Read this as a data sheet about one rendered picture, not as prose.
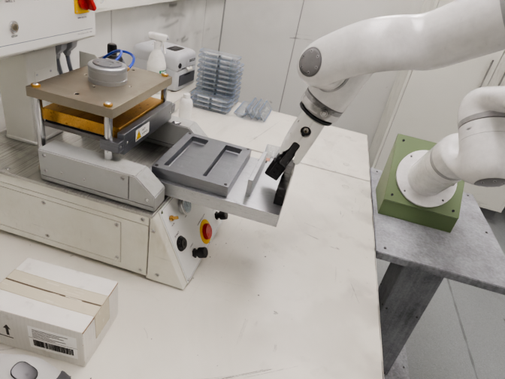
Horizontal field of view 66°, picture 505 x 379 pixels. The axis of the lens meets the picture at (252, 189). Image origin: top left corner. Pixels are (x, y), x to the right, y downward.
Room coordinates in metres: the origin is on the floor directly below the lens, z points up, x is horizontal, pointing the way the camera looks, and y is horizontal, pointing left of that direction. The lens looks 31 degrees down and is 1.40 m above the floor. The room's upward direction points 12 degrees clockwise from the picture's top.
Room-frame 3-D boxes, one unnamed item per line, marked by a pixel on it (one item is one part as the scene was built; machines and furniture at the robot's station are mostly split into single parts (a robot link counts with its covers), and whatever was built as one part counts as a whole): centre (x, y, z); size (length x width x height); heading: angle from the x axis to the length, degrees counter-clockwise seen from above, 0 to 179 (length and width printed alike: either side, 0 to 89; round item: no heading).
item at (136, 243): (0.82, 0.34, 0.84); 0.53 x 0.37 x 0.17; 83
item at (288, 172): (0.75, -0.07, 0.99); 0.15 x 0.02 x 0.04; 173
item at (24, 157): (0.81, 0.39, 0.93); 0.46 x 0.35 x 0.01; 83
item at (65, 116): (0.81, 0.35, 1.07); 0.22 x 0.17 x 0.10; 173
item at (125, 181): (0.66, 0.30, 0.96); 0.25 x 0.05 x 0.07; 83
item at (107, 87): (0.83, 0.38, 1.08); 0.31 x 0.24 x 0.13; 173
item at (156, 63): (1.68, 0.51, 0.92); 0.09 x 0.08 x 0.25; 90
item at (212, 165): (0.78, 0.12, 0.98); 0.20 x 0.17 x 0.03; 173
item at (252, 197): (0.77, 0.07, 0.97); 0.30 x 0.22 x 0.08; 83
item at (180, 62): (1.83, 0.52, 0.88); 0.25 x 0.20 x 0.17; 77
